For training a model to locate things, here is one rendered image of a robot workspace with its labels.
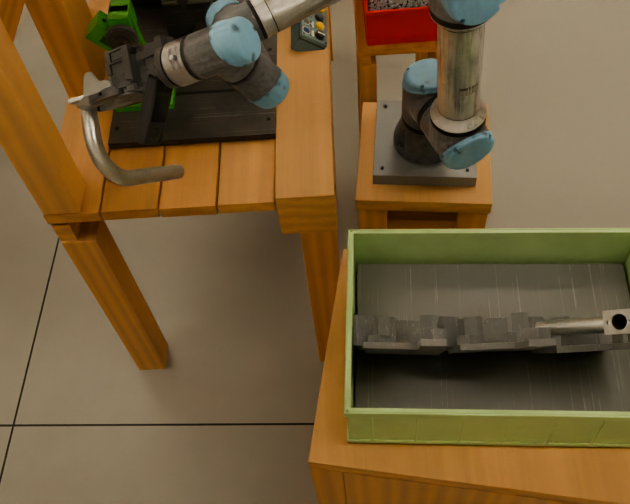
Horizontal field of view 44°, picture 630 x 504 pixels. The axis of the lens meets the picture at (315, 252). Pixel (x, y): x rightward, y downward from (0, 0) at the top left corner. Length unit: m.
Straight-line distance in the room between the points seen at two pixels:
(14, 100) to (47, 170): 0.22
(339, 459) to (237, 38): 0.85
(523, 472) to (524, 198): 1.51
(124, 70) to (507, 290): 0.92
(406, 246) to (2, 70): 0.88
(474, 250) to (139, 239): 1.55
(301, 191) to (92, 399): 1.18
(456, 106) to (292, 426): 1.28
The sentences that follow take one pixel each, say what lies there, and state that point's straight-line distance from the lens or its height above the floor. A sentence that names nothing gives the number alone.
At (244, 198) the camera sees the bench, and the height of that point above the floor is 0.88.
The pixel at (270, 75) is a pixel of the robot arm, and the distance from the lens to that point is 1.33.
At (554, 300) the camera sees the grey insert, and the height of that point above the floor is 0.85.
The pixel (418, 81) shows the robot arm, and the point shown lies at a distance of 1.73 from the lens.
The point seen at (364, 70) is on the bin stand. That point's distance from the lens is 2.32.
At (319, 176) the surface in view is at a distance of 1.83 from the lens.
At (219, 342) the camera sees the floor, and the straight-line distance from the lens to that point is 2.65.
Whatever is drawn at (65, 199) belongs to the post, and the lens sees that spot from 1.89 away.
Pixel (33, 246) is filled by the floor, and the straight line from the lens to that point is 3.07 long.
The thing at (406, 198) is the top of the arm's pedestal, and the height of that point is 0.85.
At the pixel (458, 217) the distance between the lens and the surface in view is 1.90.
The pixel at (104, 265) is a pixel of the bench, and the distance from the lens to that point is 2.11.
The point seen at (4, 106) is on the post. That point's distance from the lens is 1.68.
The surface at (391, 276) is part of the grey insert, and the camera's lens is 1.73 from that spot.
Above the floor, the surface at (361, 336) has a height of 0.94.
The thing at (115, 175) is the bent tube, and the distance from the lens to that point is 1.47.
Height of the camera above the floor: 2.33
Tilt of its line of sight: 57 degrees down
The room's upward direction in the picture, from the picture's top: 7 degrees counter-clockwise
